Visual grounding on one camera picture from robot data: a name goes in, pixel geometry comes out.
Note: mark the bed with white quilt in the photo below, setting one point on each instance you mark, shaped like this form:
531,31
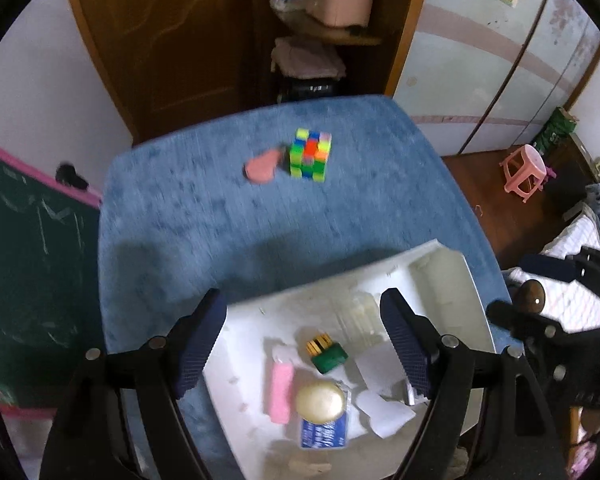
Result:
577,307

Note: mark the pink rectangular bar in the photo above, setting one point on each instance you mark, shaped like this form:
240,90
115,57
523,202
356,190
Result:
281,395

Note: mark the brown round bed knob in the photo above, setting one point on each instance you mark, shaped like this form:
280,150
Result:
530,296

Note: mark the black container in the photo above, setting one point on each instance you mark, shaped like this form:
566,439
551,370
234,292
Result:
310,89

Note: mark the pink folded cloth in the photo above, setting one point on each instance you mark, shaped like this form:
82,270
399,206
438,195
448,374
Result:
305,57

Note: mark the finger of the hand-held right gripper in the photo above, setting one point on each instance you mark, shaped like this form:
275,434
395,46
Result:
515,317
547,267

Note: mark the colourful puzzle cube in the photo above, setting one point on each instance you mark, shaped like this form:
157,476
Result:
310,155

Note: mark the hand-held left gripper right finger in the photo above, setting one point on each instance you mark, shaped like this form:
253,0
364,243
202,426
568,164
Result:
405,345

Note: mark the pink round case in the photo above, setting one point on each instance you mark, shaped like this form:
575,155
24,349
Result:
260,170

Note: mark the white plastic tray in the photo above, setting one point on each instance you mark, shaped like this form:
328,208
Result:
250,340

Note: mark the brown wooden door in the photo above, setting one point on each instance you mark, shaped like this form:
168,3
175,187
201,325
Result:
180,35

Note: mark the white bottle-shaped plastic piece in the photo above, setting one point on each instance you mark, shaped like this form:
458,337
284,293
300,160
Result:
372,367

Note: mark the green and yellow block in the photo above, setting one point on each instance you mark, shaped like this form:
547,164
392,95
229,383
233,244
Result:
330,360

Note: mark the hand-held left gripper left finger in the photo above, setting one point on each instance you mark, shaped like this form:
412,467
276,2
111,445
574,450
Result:
200,345

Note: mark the clear floss packet blue label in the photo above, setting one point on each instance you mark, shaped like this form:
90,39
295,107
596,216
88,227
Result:
322,435

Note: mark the wooden corner shelf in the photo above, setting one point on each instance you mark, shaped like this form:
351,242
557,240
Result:
330,35

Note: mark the black clip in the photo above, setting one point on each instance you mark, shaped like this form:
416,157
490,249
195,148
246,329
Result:
70,175

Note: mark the white wardrobe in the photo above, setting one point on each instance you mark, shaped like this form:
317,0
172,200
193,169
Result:
480,75

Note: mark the clear plastic box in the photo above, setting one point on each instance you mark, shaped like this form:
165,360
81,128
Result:
360,317

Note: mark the cream round ball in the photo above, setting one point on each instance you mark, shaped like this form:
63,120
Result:
320,400

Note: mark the green bag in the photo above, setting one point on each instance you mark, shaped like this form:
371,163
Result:
560,130

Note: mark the pink plastic stool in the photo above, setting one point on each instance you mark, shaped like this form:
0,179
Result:
525,175

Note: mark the green chalkboard pink frame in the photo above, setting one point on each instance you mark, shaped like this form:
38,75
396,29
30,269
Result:
30,260

